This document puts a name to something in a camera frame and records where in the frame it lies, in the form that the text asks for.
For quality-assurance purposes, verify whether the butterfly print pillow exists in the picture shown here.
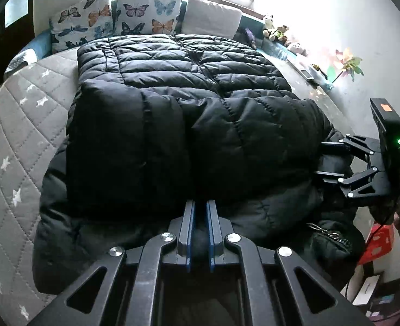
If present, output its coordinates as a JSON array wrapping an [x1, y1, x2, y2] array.
[[115, 0, 184, 36], [49, 0, 116, 54]]

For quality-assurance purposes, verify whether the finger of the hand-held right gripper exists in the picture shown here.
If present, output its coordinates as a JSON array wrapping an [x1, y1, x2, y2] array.
[[313, 166, 388, 208], [320, 134, 381, 164]]

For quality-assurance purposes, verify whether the brown bear plush toy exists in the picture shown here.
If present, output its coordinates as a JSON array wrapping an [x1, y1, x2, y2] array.
[[271, 25, 291, 44]]

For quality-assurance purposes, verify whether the red box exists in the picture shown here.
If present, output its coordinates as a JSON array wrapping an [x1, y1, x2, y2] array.
[[358, 222, 395, 266]]

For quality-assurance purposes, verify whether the pink plush toy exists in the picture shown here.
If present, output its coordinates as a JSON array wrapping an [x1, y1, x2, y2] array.
[[286, 42, 308, 57]]

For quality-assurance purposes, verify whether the white remote control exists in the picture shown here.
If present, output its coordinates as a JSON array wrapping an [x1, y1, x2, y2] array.
[[288, 58, 315, 81]]

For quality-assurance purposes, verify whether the grey star quilted mattress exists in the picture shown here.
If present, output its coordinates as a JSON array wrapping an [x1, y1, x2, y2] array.
[[0, 46, 340, 324]]

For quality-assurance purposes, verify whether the dark wooden door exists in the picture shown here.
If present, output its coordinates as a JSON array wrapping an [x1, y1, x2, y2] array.
[[0, 0, 36, 94]]

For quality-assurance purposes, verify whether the panda plush toy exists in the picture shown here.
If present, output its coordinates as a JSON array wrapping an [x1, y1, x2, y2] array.
[[262, 14, 276, 40]]

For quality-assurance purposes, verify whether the white pillow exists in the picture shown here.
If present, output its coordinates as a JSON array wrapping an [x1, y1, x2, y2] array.
[[181, 0, 243, 40]]

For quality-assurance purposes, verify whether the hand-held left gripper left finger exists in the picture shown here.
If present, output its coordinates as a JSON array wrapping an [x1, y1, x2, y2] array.
[[27, 200, 196, 326]]

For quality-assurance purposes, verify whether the colourful pinwheel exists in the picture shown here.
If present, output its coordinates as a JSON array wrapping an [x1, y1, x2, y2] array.
[[326, 48, 364, 84]]

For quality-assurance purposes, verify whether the black down jacket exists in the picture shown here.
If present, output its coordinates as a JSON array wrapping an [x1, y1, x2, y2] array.
[[33, 34, 368, 295]]

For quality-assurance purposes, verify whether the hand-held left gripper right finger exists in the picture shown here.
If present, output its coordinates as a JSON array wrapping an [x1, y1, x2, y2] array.
[[205, 200, 374, 326]]

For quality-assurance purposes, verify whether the purple cloth item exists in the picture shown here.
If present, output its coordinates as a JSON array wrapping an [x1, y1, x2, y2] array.
[[242, 27, 258, 49]]

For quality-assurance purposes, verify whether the white box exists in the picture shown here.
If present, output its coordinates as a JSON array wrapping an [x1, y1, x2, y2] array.
[[352, 275, 381, 306]]

